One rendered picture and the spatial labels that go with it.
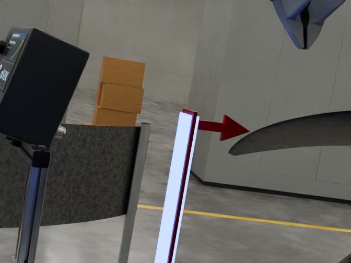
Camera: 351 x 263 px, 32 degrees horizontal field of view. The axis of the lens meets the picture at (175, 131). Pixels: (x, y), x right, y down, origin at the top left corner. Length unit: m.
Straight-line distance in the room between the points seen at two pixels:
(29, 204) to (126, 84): 7.58
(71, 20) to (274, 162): 3.17
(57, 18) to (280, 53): 2.94
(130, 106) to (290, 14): 8.04
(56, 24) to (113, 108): 3.99
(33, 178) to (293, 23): 0.57
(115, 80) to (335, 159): 3.23
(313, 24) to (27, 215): 0.61
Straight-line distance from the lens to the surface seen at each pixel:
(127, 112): 8.64
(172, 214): 0.54
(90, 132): 2.43
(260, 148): 0.69
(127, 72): 8.60
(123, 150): 2.61
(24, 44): 1.08
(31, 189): 1.05
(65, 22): 4.76
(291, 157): 7.03
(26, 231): 1.07
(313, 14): 0.65
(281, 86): 6.88
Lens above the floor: 1.23
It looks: 6 degrees down
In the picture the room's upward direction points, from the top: 10 degrees clockwise
